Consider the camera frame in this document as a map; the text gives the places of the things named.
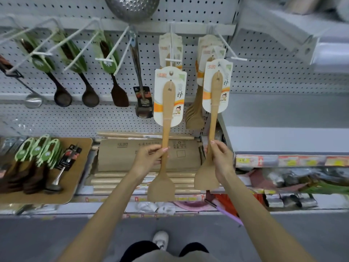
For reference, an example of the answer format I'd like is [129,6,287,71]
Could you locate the person's right hand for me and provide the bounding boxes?
[204,140,235,183]

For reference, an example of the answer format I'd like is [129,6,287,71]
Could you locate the person's left hand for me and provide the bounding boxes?
[132,144,170,180]

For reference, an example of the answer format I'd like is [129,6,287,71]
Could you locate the wooden spatula with rounded card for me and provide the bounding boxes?
[147,69,187,202]

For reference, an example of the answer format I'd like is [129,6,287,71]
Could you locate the wooden spatula with tall card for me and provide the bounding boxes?
[194,59,234,191]

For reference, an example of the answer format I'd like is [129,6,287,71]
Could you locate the person's left forearm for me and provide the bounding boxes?
[57,168,149,262]

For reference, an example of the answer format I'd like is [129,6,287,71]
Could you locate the person's right forearm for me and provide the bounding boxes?
[218,170,310,262]

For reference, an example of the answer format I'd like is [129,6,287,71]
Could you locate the long wooden rolling pin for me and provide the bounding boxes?
[97,131,202,141]

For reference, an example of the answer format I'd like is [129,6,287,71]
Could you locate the brown cardboard box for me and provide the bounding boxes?
[97,139,202,173]

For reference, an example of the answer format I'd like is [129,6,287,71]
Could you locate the hanging bunch of wooden spatulas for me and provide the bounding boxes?
[185,34,227,130]

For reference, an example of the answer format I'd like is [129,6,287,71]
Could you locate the steel turner with black label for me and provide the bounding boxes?
[128,24,153,119]

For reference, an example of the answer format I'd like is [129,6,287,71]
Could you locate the red packaged item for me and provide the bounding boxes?
[212,193,263,214]

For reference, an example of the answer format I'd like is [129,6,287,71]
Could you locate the row of wooden rolling pins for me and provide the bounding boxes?
[91,172,203,196]

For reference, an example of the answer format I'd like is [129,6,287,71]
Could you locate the white packaged cloth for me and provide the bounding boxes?
[136,201,177,215]

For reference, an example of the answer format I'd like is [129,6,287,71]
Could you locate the dark wooden spatula green card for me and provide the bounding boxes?
[94,30,130,108]

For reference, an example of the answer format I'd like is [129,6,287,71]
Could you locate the grey metal shelf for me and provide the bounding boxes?
[218,93,349,158]

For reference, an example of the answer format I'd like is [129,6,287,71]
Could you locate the dark wooden ladle green card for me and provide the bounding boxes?
[54,30,100,108]
[16,30,73,108]

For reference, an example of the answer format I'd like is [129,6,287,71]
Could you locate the strip of shelf price tags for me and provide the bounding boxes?
[235,154,349,168]

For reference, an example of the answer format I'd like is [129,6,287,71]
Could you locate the wooden display tray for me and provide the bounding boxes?
[0,137,93,205]

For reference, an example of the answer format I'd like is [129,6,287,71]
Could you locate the white shoe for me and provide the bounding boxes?
[152,231,170,251]

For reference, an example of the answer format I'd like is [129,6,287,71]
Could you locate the row of shiny metal moulds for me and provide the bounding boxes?
[262,192,318,209]

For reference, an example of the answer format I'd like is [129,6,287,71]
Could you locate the white pegboard panel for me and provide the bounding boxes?
[0,0,318,139]

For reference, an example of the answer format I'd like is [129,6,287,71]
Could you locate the small steel ladle black label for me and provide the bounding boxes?
[44,144,82,193]

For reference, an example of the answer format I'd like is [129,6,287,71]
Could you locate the hanging carded wooden spatula packs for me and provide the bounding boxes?
[159,33,183,71]

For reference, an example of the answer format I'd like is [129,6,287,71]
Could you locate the black shorts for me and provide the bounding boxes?
[120,241,210,262]

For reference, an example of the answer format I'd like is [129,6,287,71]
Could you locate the white pegboard hook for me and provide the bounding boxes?
[95,26,137,76]
[207,23,248,62]
[0,16,60,74]
[31,19,102,73]
[164,22,182,63]

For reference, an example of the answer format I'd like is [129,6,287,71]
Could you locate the green packaged items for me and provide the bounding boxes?
[298,178,349,196]

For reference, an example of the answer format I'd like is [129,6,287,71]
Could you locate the pile of dark wooden spoons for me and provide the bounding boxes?
[0,134,65,195]

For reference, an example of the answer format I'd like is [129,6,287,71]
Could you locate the perforated metal skimmer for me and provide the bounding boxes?
[104,0,161,24]

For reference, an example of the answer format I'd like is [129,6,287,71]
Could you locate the purple handled utensil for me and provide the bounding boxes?
[204,199,244,227]

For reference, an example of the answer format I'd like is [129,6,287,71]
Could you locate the steel ladle with dark handle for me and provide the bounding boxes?
[0,54,43,109]

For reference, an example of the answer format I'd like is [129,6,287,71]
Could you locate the white shelf bracket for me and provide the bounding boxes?
[237,0,349,74]

